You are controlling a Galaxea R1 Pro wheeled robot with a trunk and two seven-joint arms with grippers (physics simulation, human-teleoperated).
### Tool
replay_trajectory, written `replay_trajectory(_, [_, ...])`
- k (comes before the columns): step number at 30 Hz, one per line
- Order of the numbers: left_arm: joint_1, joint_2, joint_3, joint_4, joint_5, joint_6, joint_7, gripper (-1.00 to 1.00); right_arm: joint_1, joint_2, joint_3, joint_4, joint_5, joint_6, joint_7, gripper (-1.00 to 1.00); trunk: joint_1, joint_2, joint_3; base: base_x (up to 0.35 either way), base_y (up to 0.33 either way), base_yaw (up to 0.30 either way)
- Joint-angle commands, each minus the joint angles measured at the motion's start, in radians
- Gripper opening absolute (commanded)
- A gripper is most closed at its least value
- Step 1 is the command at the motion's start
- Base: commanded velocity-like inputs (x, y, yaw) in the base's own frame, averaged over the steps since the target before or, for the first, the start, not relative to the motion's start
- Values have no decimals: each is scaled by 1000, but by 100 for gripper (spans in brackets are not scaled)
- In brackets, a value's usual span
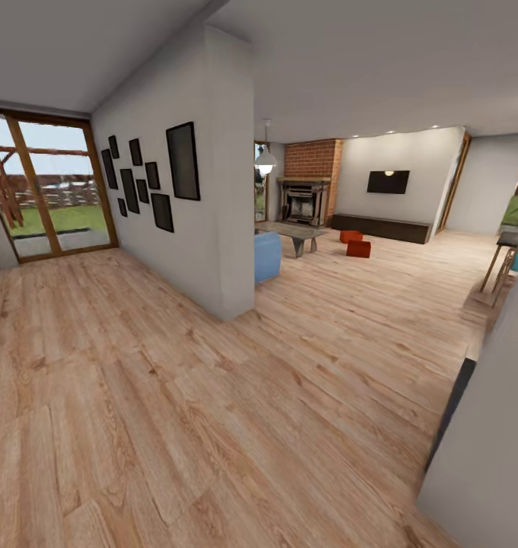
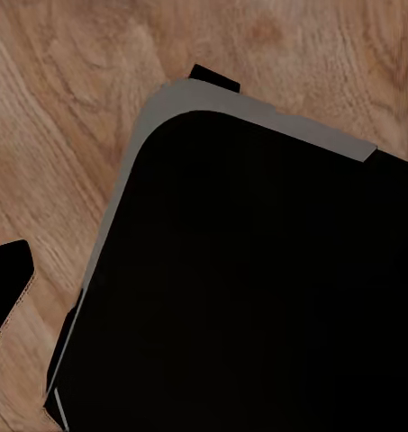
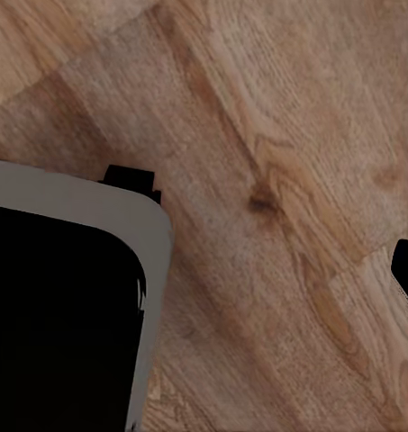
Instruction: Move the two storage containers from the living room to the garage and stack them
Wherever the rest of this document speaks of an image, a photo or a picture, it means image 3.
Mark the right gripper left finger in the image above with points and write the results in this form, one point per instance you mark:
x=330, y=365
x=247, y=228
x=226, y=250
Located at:
x=16, y=268

